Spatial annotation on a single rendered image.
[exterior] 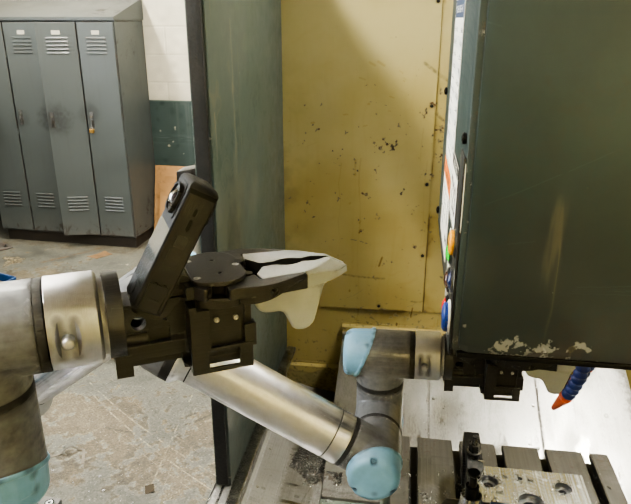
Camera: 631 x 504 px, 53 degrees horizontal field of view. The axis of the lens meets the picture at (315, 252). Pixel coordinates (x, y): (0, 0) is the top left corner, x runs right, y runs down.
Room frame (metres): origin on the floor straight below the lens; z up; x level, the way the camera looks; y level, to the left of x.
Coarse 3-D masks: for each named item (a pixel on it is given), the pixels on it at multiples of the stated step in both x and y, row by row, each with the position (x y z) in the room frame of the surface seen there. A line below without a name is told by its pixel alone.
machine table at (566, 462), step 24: (408, 456) 1.23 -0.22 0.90; (432, 456) 1.23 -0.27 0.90; (456, 456) 1.27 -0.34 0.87; (504, 456) 1.23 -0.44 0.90; (528, 456) 1.23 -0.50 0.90; (552, 456) 1.23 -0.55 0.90; (576, 456) 1.23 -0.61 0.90; (600, 456) 1.23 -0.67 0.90; (408, 480) 1.15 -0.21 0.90; (432, 480) 1.15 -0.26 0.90; (456, 480) 1.18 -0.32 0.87; (600, 480) 1.15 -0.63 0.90
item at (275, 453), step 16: (272, 432) 1.63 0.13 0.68; (272, 448) 1.56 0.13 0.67; (288, 448) 1.57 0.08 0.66; (256, 464) 1.47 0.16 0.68; (272, 464) 1.49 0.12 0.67; (288, 464) 1.51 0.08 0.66; (256, 480) 1.41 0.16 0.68; (272, 480) 1.43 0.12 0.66; (288, 480) 1.44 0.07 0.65; (304, 480) 1.45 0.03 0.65; (256, 496) 1.36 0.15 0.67; (272, 496) 1.37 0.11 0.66; (288, 496) 1.38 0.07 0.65; (304, 496) 1.39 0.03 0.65; (320, 496) 1.40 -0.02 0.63
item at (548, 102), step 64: (512, 0) 0.55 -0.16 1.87; (576, 0) 0.54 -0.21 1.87; (512, 64) 0.55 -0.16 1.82; (576, 64) 0.54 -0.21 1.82; (512, 128) 0.55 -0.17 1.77; (576, 128) 0.54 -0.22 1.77; (512, 192) 0.55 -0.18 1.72; (576, 192) 0.54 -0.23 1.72; (512, 256) 0.55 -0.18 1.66; (576, 256) 0.54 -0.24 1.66; (512, 320) 0.55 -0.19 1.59; (576, 320) 0.54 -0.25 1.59
